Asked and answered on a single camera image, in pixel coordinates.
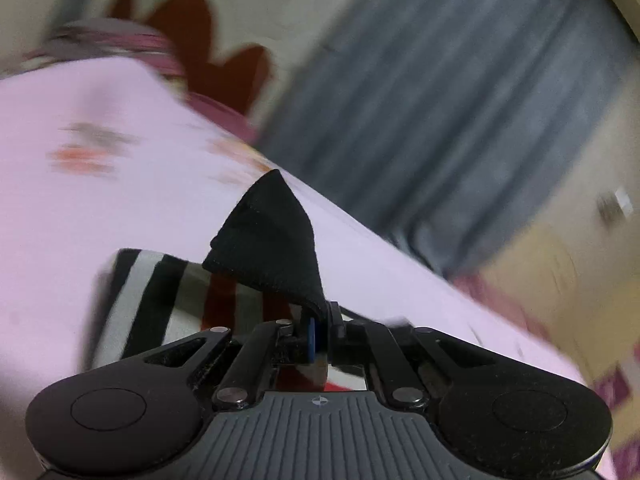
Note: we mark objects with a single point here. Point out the pink floral bedsheet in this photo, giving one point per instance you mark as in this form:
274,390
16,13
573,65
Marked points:
100,200

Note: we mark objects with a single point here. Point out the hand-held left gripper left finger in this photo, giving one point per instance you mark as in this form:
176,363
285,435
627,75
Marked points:
311,341

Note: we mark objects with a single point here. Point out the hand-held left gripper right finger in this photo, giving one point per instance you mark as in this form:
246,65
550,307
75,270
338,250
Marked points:
336,334

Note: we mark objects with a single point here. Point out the grey curtain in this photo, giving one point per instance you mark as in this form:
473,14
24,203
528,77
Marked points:
425,85

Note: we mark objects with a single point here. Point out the black red white striped sweater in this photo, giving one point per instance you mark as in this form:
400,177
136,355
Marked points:
150,300

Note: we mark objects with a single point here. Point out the pink pillow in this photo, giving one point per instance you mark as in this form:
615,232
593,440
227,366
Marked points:
110,40

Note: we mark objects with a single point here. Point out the red and white headboard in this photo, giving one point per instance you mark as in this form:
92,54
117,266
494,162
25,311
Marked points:
200,35

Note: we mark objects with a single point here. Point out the cream wardrobe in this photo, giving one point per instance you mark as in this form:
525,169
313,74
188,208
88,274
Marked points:
550,270

